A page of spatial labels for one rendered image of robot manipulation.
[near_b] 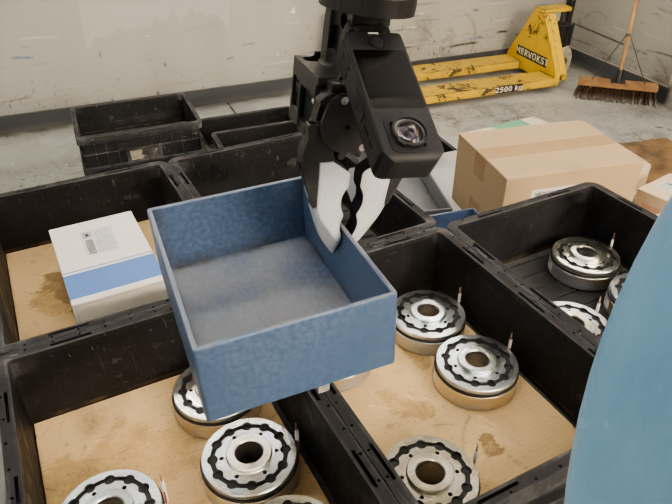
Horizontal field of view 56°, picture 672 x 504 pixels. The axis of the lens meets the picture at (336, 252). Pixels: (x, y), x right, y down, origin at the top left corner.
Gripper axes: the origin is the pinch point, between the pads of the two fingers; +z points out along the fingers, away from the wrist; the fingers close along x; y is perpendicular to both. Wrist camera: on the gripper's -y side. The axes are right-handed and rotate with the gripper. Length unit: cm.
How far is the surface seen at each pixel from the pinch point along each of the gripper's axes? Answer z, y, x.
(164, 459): 31.0, 6.8, 14.4
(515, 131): 17, 65, -68
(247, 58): 77, 331, -76
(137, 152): 60, 159, 3
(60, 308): 32, 39, 25
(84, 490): 29.3, 3.4, 22.6
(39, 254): 33, 55, 28
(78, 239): 23, 42, 22
